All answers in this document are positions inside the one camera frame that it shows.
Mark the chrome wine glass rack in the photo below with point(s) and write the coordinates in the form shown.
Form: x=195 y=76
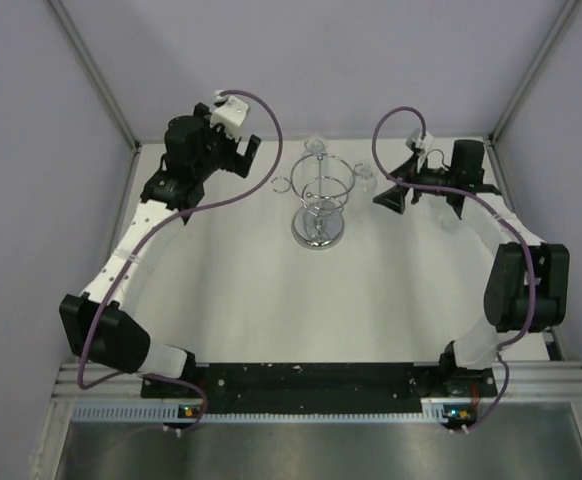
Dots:
x=322 y=183

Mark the clear ribbed wine glass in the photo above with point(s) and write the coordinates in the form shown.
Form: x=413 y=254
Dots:
x=364 y=176

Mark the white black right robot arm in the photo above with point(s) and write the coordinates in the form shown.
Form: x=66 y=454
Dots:
x=527 y=288

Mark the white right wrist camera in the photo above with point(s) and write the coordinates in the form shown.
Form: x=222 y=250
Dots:
x=420 y=145

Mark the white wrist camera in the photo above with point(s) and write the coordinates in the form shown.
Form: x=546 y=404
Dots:
x=420 y=145
x=230 y=113

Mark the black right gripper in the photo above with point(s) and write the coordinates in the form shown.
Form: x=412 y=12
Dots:
x=393 y=198

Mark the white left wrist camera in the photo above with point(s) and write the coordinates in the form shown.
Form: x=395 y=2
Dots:
x=230 y=113

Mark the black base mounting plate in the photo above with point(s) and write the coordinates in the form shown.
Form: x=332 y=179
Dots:
x=313 y=402

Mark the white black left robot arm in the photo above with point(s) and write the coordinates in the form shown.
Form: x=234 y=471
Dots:
x=134 y=255

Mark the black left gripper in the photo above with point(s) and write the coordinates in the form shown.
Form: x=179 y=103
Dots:
x=234 y=162

